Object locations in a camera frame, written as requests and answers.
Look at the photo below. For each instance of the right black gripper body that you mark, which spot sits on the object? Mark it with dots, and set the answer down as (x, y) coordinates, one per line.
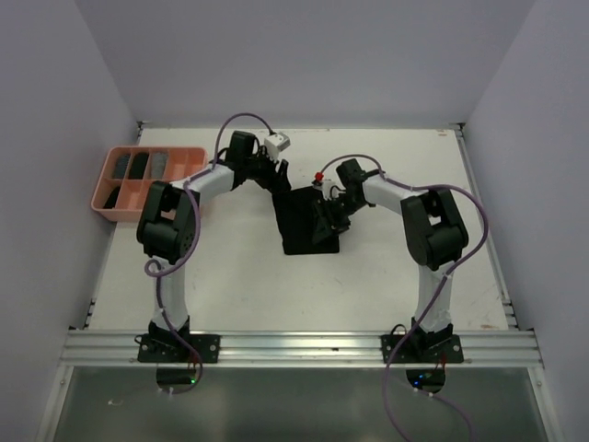
(340, 208)

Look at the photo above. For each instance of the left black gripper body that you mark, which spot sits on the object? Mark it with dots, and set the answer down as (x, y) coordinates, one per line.
(261, 169)

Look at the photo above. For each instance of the grey striped underwear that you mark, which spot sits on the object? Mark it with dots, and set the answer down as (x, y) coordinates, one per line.
(158, 165)
(120, 166)

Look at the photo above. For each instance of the pink divided organizer tray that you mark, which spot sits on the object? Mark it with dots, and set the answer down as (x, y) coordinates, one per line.
(182, 162)

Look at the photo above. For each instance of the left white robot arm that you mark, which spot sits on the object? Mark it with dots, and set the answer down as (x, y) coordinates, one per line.
(171, 221)

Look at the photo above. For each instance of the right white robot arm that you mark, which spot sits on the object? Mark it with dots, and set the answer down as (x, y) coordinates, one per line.
(435, 233)

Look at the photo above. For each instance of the grey striped rolled underwear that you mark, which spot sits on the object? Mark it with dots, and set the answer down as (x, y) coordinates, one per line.
(120, 166)

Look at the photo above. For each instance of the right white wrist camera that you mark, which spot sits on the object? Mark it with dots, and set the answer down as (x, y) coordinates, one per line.
(328, 188)

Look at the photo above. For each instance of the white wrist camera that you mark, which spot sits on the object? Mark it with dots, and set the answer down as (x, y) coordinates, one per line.
(328, 188)
(276, 143)

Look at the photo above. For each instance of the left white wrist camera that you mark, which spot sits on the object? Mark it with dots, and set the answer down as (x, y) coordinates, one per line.
(276, 143)

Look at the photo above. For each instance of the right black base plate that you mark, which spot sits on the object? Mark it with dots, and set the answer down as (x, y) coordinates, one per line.
(430, 347)

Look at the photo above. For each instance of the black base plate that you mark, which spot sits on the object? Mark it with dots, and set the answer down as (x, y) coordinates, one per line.
(430, 347)
(179, 347)

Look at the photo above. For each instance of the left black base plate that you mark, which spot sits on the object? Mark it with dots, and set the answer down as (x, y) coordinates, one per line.
(179, 347)

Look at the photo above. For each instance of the aluminium mounting rail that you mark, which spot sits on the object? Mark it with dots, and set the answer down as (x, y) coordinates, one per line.
(509, 349)

